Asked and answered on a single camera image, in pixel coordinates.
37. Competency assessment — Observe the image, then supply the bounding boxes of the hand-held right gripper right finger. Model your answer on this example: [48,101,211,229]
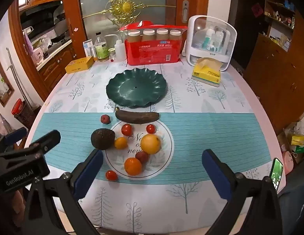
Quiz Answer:
[201,149,287,235]

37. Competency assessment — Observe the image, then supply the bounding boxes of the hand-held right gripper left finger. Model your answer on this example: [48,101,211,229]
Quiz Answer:
[24,149,104,235]

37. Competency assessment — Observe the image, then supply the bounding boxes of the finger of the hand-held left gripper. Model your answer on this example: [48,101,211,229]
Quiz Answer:
[0,127,28,152]
[21,130,61,155]

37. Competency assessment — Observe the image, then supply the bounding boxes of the orange-red cherry tomato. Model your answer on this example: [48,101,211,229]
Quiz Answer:
[105,170,118,181]

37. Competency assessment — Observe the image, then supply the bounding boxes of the dark avocado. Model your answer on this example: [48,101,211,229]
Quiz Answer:
[90,128,116,150]

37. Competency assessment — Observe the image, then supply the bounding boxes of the small orange citrus fruit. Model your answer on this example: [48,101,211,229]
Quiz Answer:
[114,136,128,150]

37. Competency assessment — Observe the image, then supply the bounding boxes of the orange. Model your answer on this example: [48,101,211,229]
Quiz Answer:
[124,157,143,176]

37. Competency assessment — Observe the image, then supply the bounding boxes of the dark red tomato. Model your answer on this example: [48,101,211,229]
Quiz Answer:
[136,151,149,164]

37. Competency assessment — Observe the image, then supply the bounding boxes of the large yellow citrus fruit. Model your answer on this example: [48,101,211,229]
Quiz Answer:
[140,134,160,155]

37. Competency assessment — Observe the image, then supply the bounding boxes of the dark green scalloped plate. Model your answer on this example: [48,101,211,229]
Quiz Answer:
[106,69,167,108]

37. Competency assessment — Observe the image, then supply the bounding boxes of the person's left forearm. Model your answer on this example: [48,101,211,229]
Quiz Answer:
[0,190,27,235]

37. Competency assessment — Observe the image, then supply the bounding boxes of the red rimmed waste basket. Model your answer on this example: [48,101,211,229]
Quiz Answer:
[12,98,36,128]

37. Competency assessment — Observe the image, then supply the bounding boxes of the tree printed tablecloth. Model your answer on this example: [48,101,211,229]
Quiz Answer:
[25,59,287,235]

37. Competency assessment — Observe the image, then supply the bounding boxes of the smartphone with lit screen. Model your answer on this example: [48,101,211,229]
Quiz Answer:
[270,158,284,196]

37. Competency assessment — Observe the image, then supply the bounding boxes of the dark brown overripe banana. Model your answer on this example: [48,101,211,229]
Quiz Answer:
[115,107,160,123]

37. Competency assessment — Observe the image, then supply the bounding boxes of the wooden kitchen counter cabinet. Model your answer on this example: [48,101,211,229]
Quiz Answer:
[37,39,78,96]

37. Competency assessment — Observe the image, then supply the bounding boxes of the yellow cardboard box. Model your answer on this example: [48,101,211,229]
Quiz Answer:
[65,56,94,74]

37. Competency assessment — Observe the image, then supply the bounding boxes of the pink plastic bag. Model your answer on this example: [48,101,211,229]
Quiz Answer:
[23,29,35,57]

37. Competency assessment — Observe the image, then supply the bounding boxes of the yellow tissue pack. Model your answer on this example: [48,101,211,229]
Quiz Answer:
[191,57,222,87]

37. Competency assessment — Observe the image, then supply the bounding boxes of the blue and white carton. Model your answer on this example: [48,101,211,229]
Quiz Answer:
[83,39,95,57]

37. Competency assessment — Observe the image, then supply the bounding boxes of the glass bottle with green label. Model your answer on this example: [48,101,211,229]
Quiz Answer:
[94,32,109,62]

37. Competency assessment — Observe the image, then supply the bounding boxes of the wooden side cabinet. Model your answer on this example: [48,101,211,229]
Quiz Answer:
[243,33,304,136]

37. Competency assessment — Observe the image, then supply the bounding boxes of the white squeeze bottle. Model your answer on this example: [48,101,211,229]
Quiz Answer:
[105,34,127,61]

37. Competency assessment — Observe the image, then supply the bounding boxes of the white cosmetics storage box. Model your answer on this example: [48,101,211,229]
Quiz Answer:
[186,15,238,72]

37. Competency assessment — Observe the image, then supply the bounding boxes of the black range hood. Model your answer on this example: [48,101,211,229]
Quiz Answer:
[20,1,65,31]

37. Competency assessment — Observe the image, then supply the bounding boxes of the white cosmetic bottle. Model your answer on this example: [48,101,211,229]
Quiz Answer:
[214,31,224,52]

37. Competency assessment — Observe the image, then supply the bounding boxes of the teal cosmetic bottle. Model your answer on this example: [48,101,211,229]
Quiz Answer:
[202,28,214,49]

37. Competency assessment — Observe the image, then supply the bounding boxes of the brown jar with white lid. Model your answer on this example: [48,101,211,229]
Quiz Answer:
[127,29,142,42]
[169,29,183,42]
[142,29,156,42]
[156,28,169,41]

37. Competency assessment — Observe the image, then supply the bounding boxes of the red paper cup package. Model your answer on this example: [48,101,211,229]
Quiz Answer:
[119,21,188,65]

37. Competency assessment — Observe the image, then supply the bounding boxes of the wooden framed glass door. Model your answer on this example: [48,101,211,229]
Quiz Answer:
[61,0,210,61]

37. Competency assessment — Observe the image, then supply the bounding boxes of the dark wooden door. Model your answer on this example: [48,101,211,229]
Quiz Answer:
[228,0,266,69]

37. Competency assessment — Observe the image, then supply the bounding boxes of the metal door handle plate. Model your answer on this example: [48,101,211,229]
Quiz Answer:
[182,0,189,22]

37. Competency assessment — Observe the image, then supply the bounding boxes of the wooden wall shelf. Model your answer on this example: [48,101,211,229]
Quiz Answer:
[263,0,298,52]

